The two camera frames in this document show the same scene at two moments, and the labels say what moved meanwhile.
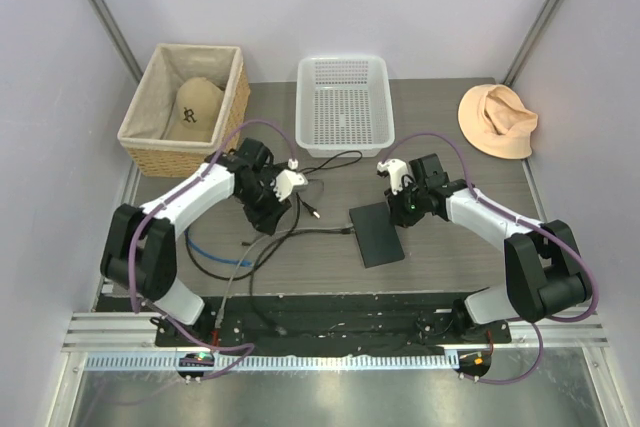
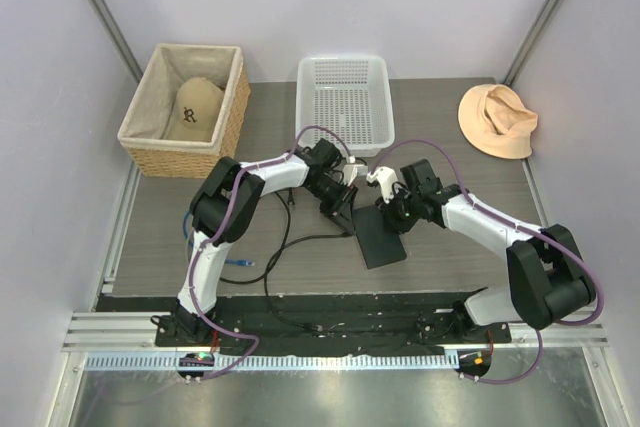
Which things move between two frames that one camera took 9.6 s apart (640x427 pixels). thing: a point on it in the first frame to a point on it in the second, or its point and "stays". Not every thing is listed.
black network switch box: x=375 y=233 stays
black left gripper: x=267 y=219 to x=344 y=217
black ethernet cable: x=249 y=268 to x=270 y=262
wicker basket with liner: x=192 y=104 stays
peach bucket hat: x=497 y=122 stays
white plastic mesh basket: x=344 y=104 stays
